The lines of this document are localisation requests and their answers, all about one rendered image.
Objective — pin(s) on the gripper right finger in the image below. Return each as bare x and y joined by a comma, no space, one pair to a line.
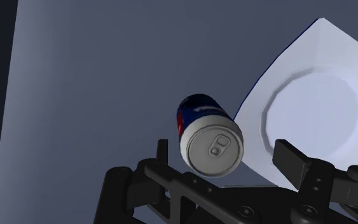
318,180

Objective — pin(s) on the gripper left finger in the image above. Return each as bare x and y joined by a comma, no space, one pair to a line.
154,180

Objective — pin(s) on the white square plate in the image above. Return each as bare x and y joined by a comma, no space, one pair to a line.
315,114

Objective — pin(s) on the blue and red soda can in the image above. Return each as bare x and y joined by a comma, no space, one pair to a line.
208,136

